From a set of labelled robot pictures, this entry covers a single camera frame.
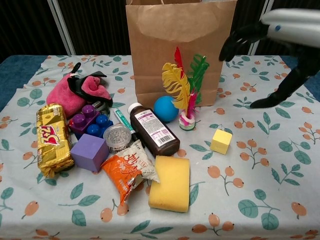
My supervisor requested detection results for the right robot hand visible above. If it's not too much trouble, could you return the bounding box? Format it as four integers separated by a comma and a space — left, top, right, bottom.
218, 8, 320, 110

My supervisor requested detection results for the purple and blue toy brick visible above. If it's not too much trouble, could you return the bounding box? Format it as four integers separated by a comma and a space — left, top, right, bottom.
67, 104, 114, 141

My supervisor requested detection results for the brown paper bag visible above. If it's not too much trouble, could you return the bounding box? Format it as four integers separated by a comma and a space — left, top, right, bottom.
125, 0, 238, 108

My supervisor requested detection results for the colourful feather shuttlecock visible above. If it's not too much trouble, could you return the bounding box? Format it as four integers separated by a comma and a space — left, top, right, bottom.
161, 46, 210, 131

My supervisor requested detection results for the small yellow cube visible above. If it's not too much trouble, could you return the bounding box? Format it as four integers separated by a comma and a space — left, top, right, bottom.
209, 129, 233, 155

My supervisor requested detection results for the blue ball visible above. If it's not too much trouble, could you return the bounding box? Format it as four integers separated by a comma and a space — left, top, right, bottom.
153, 96, 180, 123

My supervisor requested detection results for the brown medicine bottle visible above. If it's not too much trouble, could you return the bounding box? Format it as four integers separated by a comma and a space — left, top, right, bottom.
127, 102, 181, 161

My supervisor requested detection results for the floral tablecloth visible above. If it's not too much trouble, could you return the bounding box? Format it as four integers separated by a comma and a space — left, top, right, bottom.
0, 54, 320, 240

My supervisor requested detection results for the green and white tube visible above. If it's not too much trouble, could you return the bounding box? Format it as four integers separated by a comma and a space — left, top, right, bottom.
113, 107, 141, 143

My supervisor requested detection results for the yellow sponge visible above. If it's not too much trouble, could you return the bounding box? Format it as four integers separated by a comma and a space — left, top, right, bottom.
147, 155, 191, 213

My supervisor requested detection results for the small clear jar of pins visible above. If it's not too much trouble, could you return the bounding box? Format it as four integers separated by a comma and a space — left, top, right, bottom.
102, 124, 133, 154

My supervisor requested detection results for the black stapler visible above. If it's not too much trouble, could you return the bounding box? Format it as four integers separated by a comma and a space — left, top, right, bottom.
91, 101, 111, 117

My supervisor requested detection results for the orange snack packet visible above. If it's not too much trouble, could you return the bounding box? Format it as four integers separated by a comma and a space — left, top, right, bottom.
100, 146, 161, 206

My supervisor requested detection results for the pink and black plush cloth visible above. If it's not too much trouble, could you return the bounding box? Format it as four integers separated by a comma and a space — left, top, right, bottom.
46, 61, 114, 119

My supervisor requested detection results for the purple foam cube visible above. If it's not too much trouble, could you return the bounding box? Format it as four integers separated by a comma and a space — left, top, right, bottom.
70, 133, 111, 173

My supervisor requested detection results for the gold biscuit packet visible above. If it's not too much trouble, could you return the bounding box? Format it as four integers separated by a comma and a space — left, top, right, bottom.
36, 103, 76, 179

